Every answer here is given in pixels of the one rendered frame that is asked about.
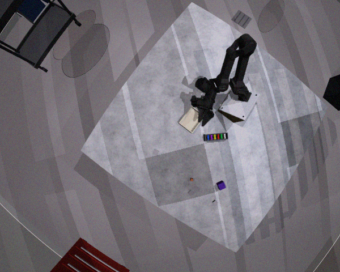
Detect violet cube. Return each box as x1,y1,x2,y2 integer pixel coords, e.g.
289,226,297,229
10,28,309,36
216,181,226,190

